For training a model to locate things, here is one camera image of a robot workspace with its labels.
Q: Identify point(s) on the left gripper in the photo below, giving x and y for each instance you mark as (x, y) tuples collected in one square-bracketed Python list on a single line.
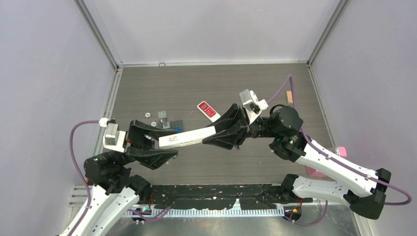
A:
[(134, 142)]

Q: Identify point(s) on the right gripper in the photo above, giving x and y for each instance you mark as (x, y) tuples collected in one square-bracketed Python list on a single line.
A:
[(226, 138)]

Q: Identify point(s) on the white black remote cover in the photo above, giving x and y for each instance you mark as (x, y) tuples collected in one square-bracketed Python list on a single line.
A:
[(186, 138)]

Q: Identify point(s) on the white remote control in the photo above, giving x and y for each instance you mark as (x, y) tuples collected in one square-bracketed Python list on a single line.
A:
[(208, 111)]

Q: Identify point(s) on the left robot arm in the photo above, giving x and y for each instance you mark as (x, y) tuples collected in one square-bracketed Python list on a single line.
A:
[(111, 190)]

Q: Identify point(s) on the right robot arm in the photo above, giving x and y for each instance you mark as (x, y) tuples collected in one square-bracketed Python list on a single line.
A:
[(362, 190)]

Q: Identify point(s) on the grey lego baseplate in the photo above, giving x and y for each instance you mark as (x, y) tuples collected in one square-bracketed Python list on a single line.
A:
[(171, 125)]

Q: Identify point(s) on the clear lego plate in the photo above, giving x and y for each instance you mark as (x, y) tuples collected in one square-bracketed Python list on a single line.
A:
[(162, 114)]

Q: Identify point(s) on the wooden block right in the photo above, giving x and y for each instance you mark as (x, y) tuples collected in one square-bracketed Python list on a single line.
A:
[(289, 96)]

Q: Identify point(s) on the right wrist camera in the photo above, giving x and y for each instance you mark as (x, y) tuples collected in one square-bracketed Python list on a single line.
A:
[(252, 105)]

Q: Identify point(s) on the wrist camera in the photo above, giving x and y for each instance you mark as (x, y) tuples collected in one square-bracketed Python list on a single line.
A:
[(252, 105), (113, 138)]

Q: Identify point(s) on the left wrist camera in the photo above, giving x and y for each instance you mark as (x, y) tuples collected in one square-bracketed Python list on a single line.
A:
[(113, 138)]

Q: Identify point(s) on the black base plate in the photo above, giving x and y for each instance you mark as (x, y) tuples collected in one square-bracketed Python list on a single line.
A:
[(218, 196)]

